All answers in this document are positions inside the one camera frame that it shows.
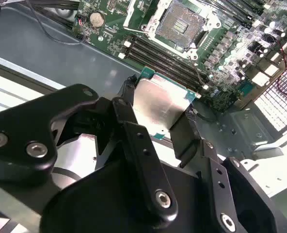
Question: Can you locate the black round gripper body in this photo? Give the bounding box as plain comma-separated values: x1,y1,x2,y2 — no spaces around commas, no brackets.
39,159,223,233

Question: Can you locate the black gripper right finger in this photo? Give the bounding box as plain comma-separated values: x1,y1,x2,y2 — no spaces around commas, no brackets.
170,108,279,233

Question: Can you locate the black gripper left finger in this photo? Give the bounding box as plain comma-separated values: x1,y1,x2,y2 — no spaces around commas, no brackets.
0,74,179,223

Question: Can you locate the silver CPU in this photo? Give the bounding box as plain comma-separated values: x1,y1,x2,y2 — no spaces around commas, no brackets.
133,66,202,142

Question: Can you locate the thin wire locking lever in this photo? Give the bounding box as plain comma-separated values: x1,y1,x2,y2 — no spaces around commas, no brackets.
187,54,205,85

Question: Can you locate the metal socket cover frame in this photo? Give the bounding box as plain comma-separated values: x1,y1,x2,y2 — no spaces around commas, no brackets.
122,0,167,38

